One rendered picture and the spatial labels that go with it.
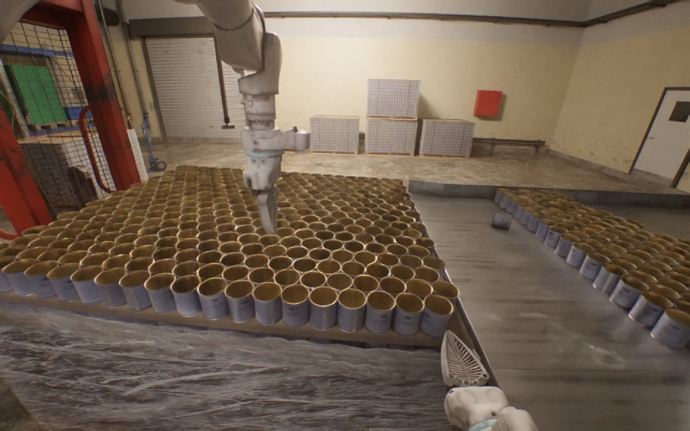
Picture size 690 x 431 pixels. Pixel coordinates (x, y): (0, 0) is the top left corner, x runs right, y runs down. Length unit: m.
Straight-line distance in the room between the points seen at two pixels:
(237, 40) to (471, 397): 0.65
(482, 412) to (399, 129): 7.75
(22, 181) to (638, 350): 2.03
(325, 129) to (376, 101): 1.60
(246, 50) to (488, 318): 0.84
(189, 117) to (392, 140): 7.23
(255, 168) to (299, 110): 9.26
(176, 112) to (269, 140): 11.04
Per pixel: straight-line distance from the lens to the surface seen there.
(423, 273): 0.83
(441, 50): 9.97
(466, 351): 0.64
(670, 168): 8.78
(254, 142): 0.54
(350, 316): 0.66
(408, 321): 0.68
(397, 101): 7.97
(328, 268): 0.80
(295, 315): 0.68
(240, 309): 0.71
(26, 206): 1.52
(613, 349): 1.00
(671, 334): 1.10
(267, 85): 0.54
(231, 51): 0.47
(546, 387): 0.80
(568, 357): 0.90
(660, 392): 0.96
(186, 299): 0.76
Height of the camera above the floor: 1.64
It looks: 25 degrees down
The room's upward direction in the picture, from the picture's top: 1 degrees clockwise
